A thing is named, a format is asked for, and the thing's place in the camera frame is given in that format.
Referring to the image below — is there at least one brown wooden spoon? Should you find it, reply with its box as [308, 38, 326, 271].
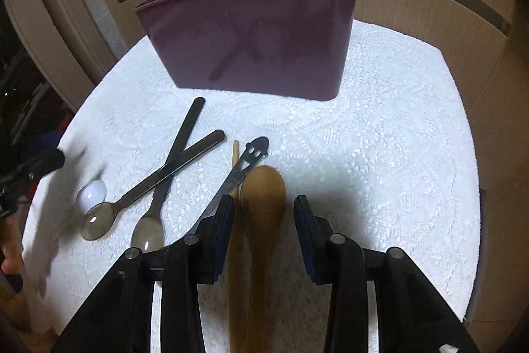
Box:
[227, 165, 287, 353]

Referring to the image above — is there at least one person's left hand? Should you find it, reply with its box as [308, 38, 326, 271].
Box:
[0, 218, 23, 276]

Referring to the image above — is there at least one long wooden spoon dark bowl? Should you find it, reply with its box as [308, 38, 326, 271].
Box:
[230, 140, 241, 205]

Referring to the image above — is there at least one white lace tablecloth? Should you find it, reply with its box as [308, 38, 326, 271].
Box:
[20, 20, 482, 353]

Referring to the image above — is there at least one metal spoon smiley handle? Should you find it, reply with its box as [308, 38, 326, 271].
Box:
[188, 136, 270, 235]

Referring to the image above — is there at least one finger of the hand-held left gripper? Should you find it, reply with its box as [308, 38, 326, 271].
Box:
[24, 148, 67, 183]

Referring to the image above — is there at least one purple plastic utensil holder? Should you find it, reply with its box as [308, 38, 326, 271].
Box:
[135, 0, 361, 102]

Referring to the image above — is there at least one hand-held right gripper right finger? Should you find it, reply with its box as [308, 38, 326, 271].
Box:
[293, 195, 480, 353]

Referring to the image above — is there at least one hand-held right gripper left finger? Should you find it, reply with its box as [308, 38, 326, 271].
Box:
[52, 194, 236, 353]

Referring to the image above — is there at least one white plastic spoon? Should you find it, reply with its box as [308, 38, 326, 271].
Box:
[75, 179, 107, 211]

